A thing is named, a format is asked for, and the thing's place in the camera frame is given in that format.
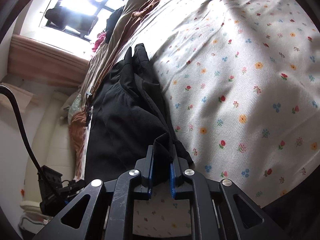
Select cream leather headboard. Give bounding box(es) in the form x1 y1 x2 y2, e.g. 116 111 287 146
20 92 75 217

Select light green pillow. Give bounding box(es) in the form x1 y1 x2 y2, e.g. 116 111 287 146
67 92 81 120

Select black cable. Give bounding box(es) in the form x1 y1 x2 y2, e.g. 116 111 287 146
0 84 43 173

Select pink garment on bed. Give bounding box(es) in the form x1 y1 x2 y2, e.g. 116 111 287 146
92 32 106 53

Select pink brown curtain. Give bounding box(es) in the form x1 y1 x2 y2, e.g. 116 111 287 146
7 34 88 88

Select beige duvet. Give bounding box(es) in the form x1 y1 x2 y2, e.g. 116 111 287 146
80 0 160 103

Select black garment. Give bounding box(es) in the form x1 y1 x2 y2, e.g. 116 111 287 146
85 43 193 184

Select black cords on bed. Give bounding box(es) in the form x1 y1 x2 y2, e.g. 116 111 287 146
85 92 94 127

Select rust orange blanket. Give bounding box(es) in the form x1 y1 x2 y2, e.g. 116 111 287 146
68 0 171 181

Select black clothes pile on bed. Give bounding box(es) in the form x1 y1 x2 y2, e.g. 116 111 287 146
105 6 124 44

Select white floral bed sheet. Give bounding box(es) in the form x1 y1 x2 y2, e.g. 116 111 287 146
126 0 319 239

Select beige hanging cloth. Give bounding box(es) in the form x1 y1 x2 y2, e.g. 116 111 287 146
0 83 38 116

